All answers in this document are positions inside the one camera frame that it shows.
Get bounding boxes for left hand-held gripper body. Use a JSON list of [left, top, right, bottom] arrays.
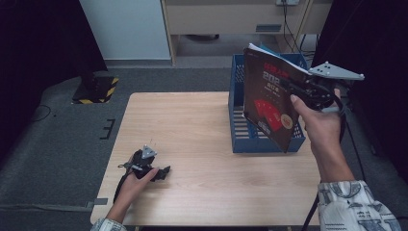
[[117, 144, 159, 181]]

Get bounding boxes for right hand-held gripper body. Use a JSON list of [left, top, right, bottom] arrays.
[[300, 61, 367, 115]]

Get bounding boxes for person's left hand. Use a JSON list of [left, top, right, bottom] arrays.
[[113, 167, 161, 217]]

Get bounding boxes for person's right hand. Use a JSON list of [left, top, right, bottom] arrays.
[[289, 88, 346, 163]]

